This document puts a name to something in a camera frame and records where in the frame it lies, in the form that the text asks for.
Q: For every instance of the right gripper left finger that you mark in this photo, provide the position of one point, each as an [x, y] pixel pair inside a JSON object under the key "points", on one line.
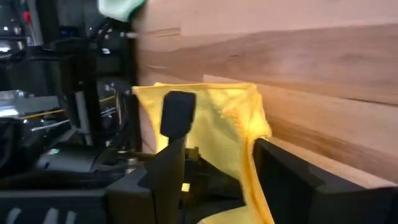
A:
{"points": [[168, 186]]}

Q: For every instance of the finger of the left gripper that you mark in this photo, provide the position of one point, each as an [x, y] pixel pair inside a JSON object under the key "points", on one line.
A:
{"points": [[177, 115]]}

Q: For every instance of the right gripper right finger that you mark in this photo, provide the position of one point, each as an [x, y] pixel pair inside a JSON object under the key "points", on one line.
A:
{"points": [[295, 193]]}

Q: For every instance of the green microfiber towel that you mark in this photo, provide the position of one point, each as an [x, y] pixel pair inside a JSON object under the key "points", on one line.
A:
{"points": [[119, 9]]}

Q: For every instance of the black aluminium table frame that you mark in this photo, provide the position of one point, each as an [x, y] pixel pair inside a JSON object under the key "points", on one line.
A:
{"points": [[134, 77]]}

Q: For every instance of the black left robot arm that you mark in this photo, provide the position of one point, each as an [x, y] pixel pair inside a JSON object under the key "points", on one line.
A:
{"points": [[68, 161]]}

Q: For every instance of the yellow microfiber towel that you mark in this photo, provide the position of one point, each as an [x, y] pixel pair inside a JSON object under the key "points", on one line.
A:
{"points": [[224, 124]]}

